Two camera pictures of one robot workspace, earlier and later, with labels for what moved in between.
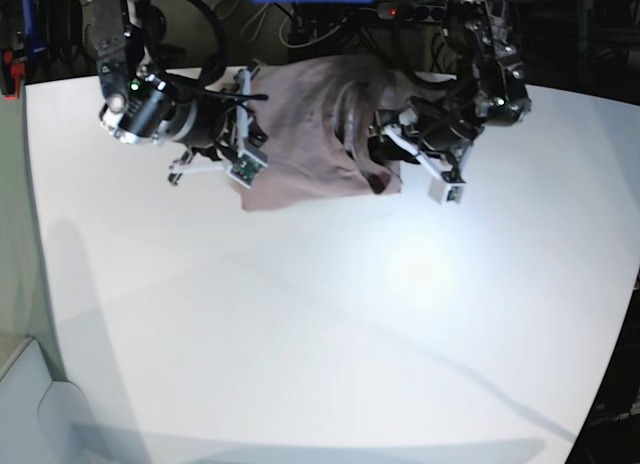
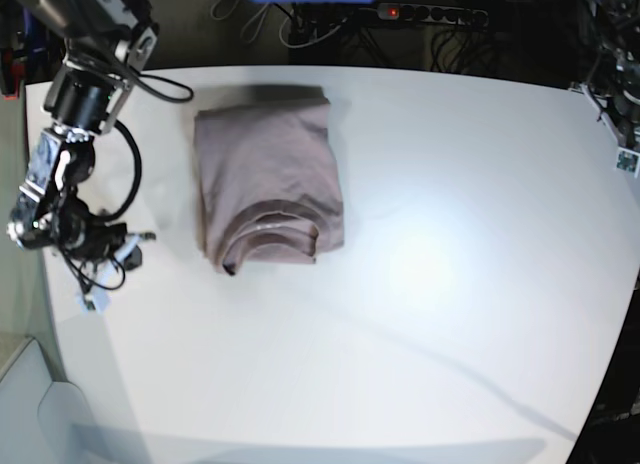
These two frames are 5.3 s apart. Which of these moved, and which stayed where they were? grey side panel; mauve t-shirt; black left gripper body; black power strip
Moved: mauve t-shirt; black left gripper body
Stayed: black power strip; grey side panel
